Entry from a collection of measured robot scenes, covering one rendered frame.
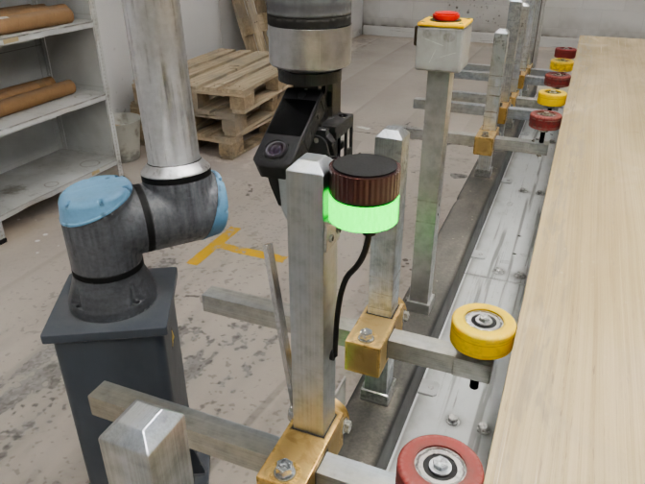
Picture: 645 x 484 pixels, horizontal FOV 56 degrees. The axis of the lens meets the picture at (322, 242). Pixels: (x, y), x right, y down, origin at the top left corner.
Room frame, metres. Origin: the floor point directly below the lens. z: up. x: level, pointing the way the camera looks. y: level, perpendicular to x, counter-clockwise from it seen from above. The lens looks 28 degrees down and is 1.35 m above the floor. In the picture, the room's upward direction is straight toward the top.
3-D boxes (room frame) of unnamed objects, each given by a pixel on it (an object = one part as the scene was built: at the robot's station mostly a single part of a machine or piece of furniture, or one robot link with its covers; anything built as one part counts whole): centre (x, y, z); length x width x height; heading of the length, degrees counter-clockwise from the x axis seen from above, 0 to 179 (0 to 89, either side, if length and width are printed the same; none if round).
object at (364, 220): (0.47, -0.04, 1.14); 0.06 x 0.06 x 0.02
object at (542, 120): (1.55, -0.59, 0.85); 0.08 x 0.08 x 0.11
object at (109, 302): (1.14, 0.47, 0.65); 0.19 x 0.19 x 0.10
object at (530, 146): (1.63, -0.40, 0.81); 0.43 x 0.03 x 0.04; 68
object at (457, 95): (2.09, -0.60, 0.80); 0.43 x 0.03 x 0.04; 68
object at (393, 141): (0.72, -0.09, 0.89); 0.03 x 0.03 x 0.48; 68
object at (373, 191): (0.47, -0.04, 1.16); 0.06 x 0.06 x 0.02
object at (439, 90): (0.96, -0.19, 0.93); 0.05 x 0.04 x 0.45; 158
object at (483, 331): (0.63, -0.20, 0.85); 0.08 x 0.08 x 0.11
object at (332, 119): (0.69, 0.01, 1.15); 0.09 x 0.08 x 0.12; 158
